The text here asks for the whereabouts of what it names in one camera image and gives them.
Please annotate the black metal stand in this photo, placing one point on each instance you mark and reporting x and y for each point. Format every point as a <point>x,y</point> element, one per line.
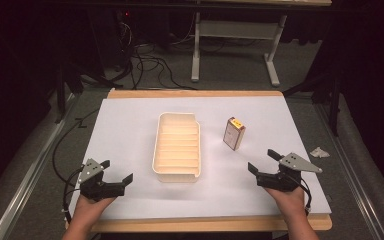
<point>333,96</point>
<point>67,83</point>

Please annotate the metal floor rail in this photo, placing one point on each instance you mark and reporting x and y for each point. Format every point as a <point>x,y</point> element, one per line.
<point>353,173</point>
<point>30,173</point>

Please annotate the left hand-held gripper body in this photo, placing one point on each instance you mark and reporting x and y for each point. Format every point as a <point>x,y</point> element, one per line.
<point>97,189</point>

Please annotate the person's left hand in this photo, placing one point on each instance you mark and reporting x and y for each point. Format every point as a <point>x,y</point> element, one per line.
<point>89,207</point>

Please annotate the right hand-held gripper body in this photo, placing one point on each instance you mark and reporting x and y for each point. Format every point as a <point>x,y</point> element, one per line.
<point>281,180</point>

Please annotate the crumpled white tissue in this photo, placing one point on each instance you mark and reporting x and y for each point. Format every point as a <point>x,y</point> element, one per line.
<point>319,152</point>

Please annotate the white table cover sheet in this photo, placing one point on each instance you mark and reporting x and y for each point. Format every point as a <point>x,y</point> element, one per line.
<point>140,133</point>

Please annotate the person's right hand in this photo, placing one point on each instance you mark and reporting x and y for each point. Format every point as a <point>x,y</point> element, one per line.
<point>288,201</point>

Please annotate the small white carton box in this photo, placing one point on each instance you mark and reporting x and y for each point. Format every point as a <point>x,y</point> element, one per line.
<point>233,135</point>

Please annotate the white metal desk frame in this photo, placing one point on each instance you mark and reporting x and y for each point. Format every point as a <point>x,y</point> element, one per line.
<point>236,30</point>

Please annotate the white ribbed plastic tray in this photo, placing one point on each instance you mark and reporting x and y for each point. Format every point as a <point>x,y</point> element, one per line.
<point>177,148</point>

